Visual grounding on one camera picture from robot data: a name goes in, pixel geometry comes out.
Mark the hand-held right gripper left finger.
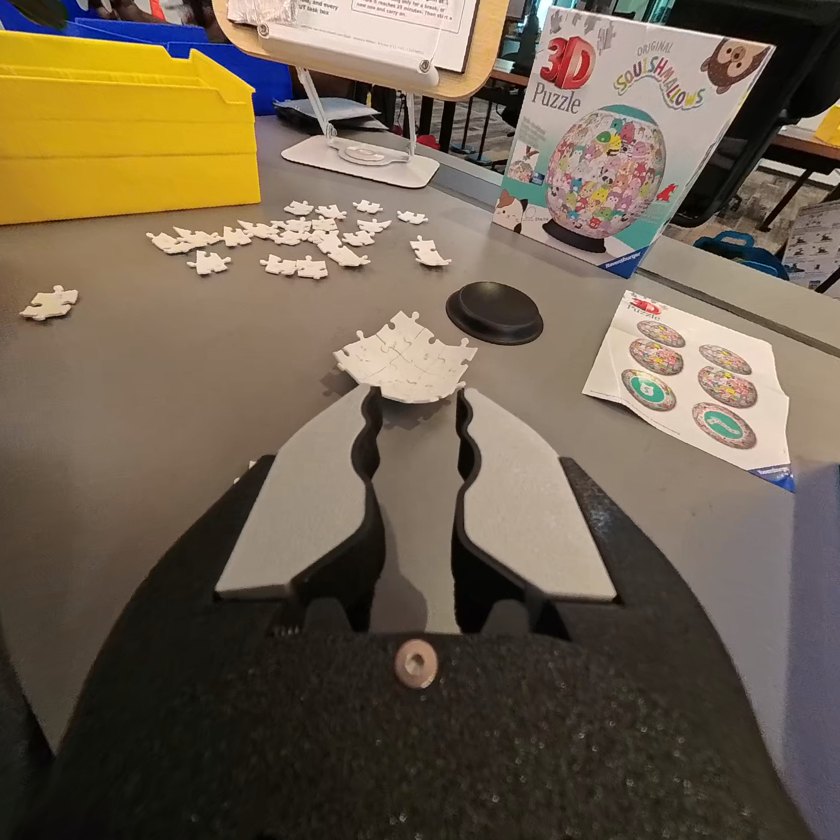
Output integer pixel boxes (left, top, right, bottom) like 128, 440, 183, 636
215, 385, 386, 627

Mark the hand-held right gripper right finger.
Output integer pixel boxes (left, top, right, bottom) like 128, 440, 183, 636
451, 387, 618, 634

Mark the curved assembled puzzle section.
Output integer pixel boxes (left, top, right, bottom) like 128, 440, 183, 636
332, 310, 479, 404

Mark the spread of white puzzle pieces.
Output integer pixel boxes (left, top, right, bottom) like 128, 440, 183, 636
146, 199, 452, 281

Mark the yellow plastic bin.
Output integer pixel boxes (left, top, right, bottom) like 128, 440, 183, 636
0, 29, 262, 226

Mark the black round puzzle stand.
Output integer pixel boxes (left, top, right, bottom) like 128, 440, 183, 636
445, 281, 545, 346

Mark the colourful puzzle ball box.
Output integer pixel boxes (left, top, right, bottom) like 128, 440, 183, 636
492, 7, 777, 279

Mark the illustrated instruction leaflet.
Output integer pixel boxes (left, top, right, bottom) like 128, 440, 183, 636
581, 290, 796, 493

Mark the blue carry basket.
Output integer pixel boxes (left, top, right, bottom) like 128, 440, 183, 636
694, 230, 788, 280

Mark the printed black figure sheet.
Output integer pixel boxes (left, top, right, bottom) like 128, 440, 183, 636
784, 200, 840, 290

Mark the black office chair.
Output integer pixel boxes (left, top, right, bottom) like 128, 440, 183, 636
669, 0, 840, 231

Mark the wooden background table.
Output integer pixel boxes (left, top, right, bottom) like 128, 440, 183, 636
771, 128, 840, 178

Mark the document stand with wooden board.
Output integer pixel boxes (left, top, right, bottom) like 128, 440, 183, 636
211, 0, 511, 189

